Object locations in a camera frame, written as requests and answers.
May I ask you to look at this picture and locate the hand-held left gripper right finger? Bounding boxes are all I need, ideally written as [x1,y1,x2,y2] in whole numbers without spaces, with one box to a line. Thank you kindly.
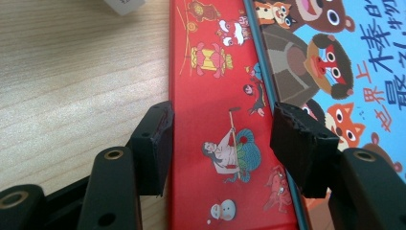
[269,101,341,199]

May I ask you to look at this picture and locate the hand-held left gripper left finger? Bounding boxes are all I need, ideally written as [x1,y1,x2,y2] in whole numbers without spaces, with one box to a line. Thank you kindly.
[128,101,175,197]

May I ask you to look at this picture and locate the red picture book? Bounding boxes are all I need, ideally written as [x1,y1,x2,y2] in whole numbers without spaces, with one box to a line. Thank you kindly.
[167,0,307,230]

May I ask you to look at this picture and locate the light blue animals picture book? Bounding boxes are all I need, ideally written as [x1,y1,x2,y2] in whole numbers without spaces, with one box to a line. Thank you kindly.
[243,0,406,230]

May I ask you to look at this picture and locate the white caterpillar picture book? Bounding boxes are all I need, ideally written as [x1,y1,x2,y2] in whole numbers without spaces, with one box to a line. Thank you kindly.
[102,0,147,16]

